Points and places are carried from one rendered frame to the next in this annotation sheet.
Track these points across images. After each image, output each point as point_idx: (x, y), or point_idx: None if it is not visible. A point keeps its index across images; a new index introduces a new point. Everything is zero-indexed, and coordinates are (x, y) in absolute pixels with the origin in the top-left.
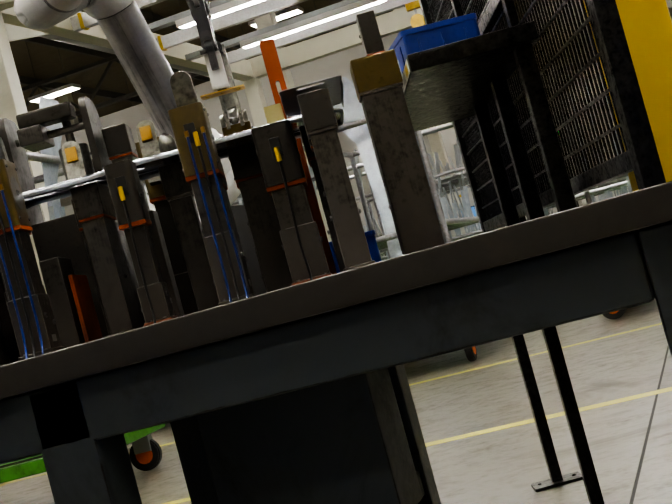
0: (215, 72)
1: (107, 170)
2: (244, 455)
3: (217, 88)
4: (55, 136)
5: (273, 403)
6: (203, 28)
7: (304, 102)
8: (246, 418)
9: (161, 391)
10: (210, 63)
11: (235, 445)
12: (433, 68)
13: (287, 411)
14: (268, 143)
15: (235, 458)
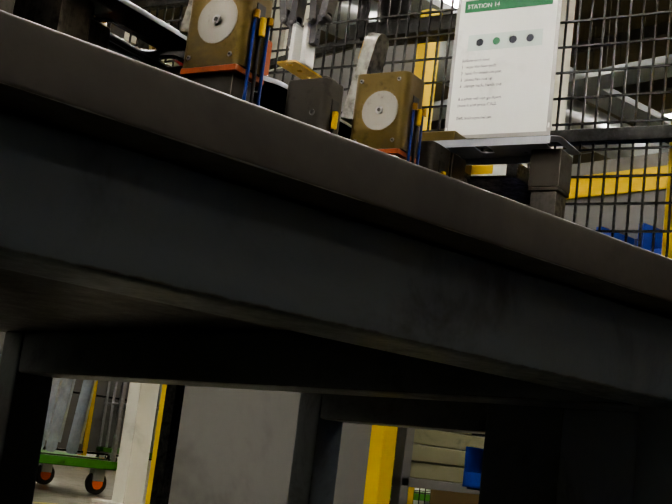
0: (309, 47)
1: (330, 85)
2: (586, 487)
3: (306, 64)
4: None
5: (619, 442)
6: (333, 0)
7: (563, 158)
8: (597, 448)
9: None
10: (315, 36)
11: (582, 473)
12: (512, 183)
13: (626, 456)
14: (438, 163)
15: (578, 488)
